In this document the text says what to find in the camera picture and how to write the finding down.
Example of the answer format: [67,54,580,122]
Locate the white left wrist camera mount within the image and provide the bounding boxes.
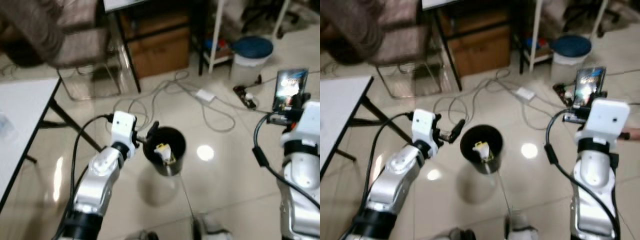
[411,109,437,144]
[109,111,138,147]

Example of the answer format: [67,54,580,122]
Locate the black power strip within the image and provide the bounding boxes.
[552,81,574,106]
[233,84,258,110]

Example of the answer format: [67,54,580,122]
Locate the yellow white crumpled trash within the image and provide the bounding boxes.
[154,143,176,165]
[472,141,495,164]

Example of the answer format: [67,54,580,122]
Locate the white bin with blue lid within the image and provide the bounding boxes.
[550,33,593,84]
[230,35,275,87]

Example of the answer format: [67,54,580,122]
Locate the black frame desk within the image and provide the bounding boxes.
[422,0,526,92]
[102,0,207,94]

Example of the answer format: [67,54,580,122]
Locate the black round rubbish bin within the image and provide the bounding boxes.
[460,124,504,175]
[142,126,187,177]

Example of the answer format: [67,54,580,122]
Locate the white metal rack leg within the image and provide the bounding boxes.
[528,0,545,74]
[207,0,227,76]

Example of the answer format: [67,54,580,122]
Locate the grey floor cable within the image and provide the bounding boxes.
[433,68,576,132]
[113,70,273,134]

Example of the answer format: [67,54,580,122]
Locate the grey metal frame chair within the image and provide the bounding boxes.
[49,25,125,102]
[371,23,447,99]

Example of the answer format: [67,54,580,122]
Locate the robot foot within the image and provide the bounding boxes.
[504,212,540,240]
[446,227,477,240]
[124,229,161,240]
[192,212,234,240]

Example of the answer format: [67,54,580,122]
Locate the white power adapter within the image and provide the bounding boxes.
[515,86,536,101]
[195,88,216,103]

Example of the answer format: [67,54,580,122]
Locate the black office chair base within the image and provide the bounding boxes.
[239,0,302,40]
[561,0,622,38]

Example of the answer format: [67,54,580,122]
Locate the white table with black legs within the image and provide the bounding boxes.
[320,75,416,178]
[0,77,103,213]

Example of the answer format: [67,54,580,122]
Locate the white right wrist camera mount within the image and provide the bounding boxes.
[282,101,321,146]
[577,98,631,144]

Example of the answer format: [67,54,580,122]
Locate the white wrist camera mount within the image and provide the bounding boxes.
[577,98,631,144]
[282,101,321,146]
[411,109,437,144]
[109,111,138,147]

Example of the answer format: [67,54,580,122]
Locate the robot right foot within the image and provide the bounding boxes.
[192,212,234,240]
[504,212,540,240]

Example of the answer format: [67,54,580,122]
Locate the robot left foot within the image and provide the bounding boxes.
[124,229,161,240]
[446,227,477,240]

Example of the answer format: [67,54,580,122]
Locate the dark shiny snack packet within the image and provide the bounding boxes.
[572,66,607,109]
[272,68,310,112]

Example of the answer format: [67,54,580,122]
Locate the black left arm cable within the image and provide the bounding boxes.
[64,113,114,221]
[364,112,416,216]

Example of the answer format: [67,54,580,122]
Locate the brown cardboard box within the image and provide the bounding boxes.
[127,14,194,79]
[447,13,517,77]

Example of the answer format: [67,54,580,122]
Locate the brown fuzzy garment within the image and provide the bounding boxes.
[320,0,387,65]
[0,0,68,68]

